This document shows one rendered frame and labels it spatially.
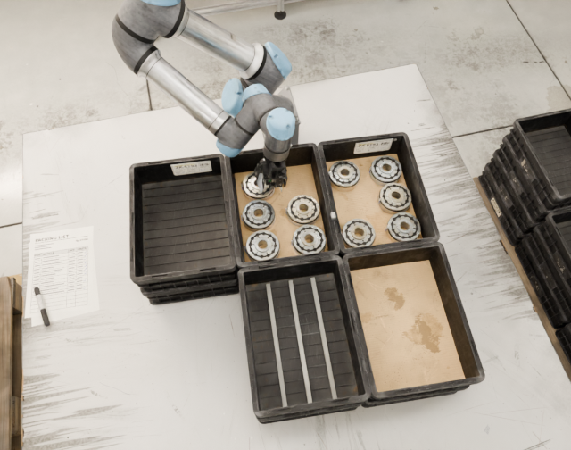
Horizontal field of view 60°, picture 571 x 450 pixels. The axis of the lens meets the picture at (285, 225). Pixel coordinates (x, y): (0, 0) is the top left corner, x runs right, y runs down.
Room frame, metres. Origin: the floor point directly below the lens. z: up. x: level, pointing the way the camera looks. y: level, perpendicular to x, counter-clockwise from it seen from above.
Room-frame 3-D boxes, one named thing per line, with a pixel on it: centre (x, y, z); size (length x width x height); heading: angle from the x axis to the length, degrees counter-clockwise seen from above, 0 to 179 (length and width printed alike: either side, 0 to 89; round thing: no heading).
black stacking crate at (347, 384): (0.34, -0.04, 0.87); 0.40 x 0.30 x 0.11; 9
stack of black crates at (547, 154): (1.18, -1.14, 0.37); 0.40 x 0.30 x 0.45; 14
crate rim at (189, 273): (0.69, 0.32, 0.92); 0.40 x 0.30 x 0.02; 9
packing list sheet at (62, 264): (0.59, 0.74, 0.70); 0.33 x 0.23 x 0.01; 14
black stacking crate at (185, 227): (0.69, 0.32, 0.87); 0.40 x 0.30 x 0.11; 9
